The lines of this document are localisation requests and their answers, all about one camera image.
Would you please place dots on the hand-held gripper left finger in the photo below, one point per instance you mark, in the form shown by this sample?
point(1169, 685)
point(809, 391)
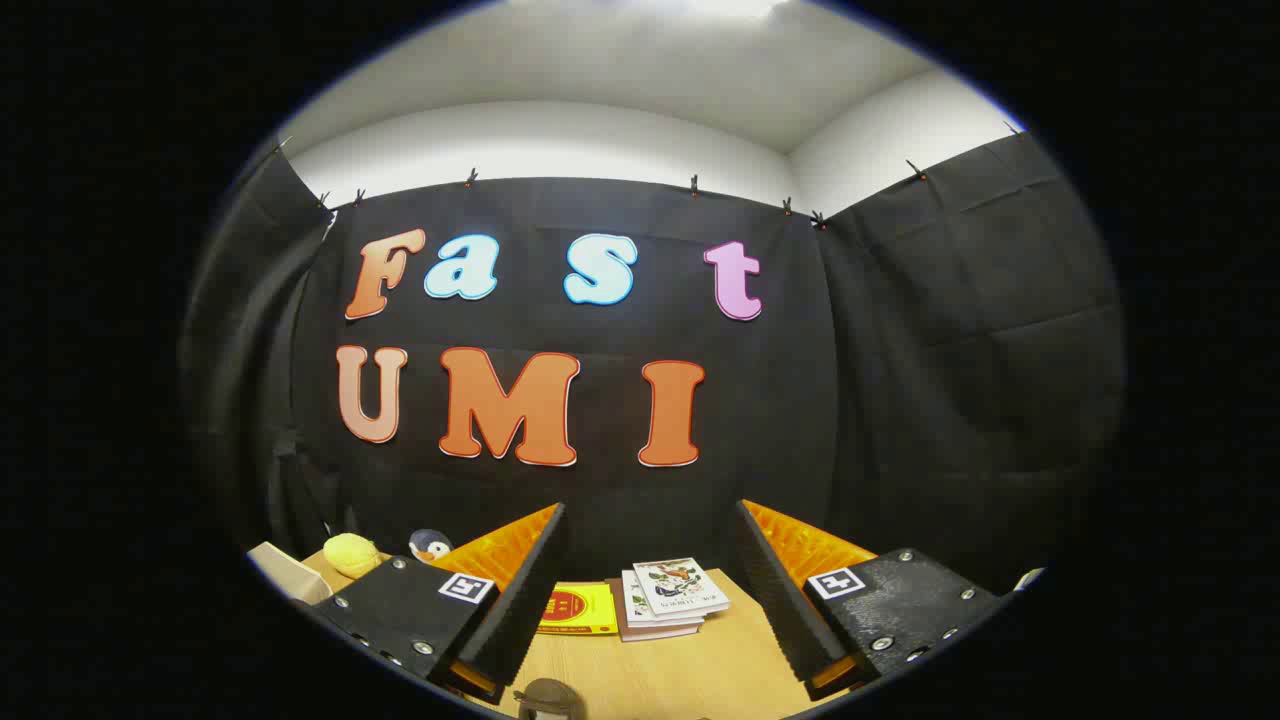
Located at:
point(520, 600)

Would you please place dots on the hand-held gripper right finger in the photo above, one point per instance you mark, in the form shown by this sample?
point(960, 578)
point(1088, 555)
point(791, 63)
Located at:
point(780, 600)

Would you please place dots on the brown fuzzy shoe with bow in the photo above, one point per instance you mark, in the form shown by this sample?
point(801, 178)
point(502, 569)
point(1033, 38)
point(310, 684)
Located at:
point(548, 700)

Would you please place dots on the cream fabric storage box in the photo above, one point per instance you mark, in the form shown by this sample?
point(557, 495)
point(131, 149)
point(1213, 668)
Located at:
point(285, 575)

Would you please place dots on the yellow book with red circle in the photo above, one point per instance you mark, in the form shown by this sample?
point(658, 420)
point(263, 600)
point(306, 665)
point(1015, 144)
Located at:
point(580, 608)

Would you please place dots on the blue white penguin plush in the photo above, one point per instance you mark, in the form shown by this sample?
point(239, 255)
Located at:
point(430, 545)

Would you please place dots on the yellow bread plush toy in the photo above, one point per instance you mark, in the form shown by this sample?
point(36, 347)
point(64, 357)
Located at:
point(350, 555)

